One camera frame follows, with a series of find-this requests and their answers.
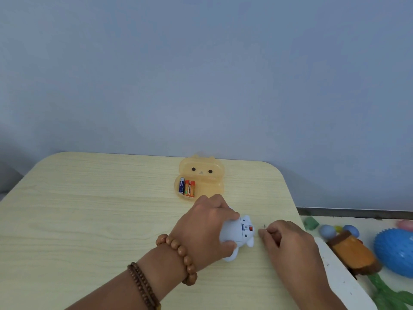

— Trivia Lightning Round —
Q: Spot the person's left forearm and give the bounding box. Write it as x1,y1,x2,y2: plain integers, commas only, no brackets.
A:
65,250,188,310

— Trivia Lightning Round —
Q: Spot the person's left hand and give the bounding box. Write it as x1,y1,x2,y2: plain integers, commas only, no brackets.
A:
168,194,240,272

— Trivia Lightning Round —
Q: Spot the large wooden bead bracelet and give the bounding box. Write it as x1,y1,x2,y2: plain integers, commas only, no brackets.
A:
156,234,198,286

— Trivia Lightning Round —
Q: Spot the blue spiky ball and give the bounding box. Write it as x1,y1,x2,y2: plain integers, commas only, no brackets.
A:
373,228,413,279

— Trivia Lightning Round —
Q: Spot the light blue bear toy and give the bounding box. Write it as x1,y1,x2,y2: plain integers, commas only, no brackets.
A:
219,215,255,263

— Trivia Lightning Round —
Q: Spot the orange translucent bear case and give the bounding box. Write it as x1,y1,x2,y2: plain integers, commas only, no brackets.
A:
174,155,225,201

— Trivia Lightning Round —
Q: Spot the orange brown plush toy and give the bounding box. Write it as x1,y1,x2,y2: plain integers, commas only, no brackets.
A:
326,230,383,277

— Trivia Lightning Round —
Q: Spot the small brown bead bracelet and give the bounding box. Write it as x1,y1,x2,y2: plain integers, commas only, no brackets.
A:
127,262,162,310

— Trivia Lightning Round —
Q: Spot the person's right hand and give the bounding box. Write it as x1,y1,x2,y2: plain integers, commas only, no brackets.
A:
258,220,330,298

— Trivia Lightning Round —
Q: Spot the green plant toy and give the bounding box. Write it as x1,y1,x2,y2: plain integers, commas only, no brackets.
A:
366,273,413,310

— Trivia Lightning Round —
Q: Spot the person's right forearm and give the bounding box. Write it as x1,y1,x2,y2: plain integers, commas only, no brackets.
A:
284,282,348,310

